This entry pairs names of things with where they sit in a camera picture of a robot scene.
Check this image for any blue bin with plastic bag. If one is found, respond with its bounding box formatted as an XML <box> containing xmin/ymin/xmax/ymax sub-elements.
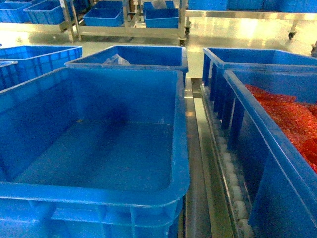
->
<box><xmin>65</xmin><ymin>45</ymin><xmax>189</xmax><ymax>79</ymax></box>

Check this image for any large empty blue bin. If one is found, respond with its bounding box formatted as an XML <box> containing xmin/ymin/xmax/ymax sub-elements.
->
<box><xmin>0</xmin><ymin>67</ymin><xmax>190</xmax><ymax>238</ymax></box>

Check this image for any blue bin behind red parts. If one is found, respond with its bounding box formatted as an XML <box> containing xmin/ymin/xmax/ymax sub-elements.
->
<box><xmin>202</xmin><ymin>48</ymin><xmax>317</xmax><ymax>118</ymax></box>

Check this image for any blue bin on cart right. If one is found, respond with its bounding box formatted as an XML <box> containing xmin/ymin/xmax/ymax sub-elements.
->
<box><xmin>143</xmin><ymin>0</ymin><xmax>179</xmax><ymax>29</ymax></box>

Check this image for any blue bin on cart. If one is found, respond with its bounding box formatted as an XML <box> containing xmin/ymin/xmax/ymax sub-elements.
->
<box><xmin>143</xmin><ymin>0</ymin><xmax>179</xmax><ymax>29</ymax></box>
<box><xmin>83</xmin><ymin>0</ymin><xmax>124</xmax><ymax>27</ymax></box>

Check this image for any blue bin with red parts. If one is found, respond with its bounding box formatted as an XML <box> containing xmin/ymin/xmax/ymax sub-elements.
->
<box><xmin>224</xmin><ymin>70</ymin><xmax>317</xmax><ymax>238</ymax></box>

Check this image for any blue bin on cart left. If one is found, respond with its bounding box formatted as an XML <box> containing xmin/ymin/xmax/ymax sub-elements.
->
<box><xmin>83</xmin><ymin>0</ymin><xmax>124</xmax><ymax>27</ymax></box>

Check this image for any blue bin far left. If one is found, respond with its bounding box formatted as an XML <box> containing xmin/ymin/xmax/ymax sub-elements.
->
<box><xmin>0</xmin><ymin>45</ymin><xmax>83</xmax><ymax>90</ymax></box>

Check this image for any clear plastic bag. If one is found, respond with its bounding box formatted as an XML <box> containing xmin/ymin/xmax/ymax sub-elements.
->
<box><xmin>103</xmin><ymin>54</ymin><xmax>131</xmax><ymax>66</ymax></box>

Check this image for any steel roller track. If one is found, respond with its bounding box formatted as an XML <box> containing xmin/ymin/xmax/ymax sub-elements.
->
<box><xmin>178</xmin><ymin>78</ymin><xmax>255</xmax><ymax>238</ymax></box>

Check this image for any steel wheeled cart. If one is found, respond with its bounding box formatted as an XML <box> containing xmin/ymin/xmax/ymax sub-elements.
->
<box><xmin>60</xmin><ymin>0</ymin><xmax>190</xmax><ymax>47</ymax></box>

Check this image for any red parts pile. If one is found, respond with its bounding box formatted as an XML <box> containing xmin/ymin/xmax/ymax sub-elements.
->
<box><xmin>245</xmin><ymin>84</ymin><xmax>317</xmax><ymax>171</ymax></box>

